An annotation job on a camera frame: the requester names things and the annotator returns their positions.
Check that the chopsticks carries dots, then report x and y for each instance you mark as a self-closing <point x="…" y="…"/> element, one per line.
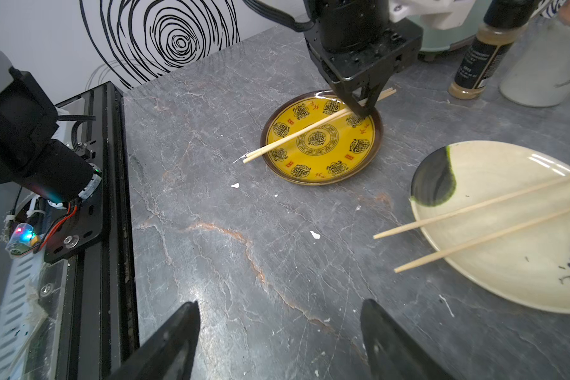
<point x="313" y="125"/>
<point x="474" y="226"/>

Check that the mint green toaster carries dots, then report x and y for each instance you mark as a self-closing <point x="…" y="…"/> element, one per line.
<point x="437" y="41"/>

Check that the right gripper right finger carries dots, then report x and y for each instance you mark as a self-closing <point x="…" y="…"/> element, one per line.
<point x="392" y="353"/>

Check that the white slotted cable duct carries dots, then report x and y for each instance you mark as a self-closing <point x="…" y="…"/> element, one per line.
<point x="15" y="313"/>

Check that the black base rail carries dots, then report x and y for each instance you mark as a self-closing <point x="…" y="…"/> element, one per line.
<point x="98" y="325"/>

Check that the pink lid glass jar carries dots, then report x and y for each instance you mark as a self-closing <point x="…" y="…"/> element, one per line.
<point x="541" y="77"/>

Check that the cream plate with black patch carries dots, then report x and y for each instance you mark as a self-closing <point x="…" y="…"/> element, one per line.
<point x="522" y="197"/>

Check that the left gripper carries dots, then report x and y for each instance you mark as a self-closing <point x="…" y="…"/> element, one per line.
<point x="357" y="48"/>

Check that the yellow patterned plate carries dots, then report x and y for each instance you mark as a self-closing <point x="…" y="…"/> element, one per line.
<point x="327" y="154"/>

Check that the black lid spice jar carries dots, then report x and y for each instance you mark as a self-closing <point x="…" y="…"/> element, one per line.
<point x="502" y="25"/>

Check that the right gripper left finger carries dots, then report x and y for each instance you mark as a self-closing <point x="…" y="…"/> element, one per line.
<point x="170" y="352"/>

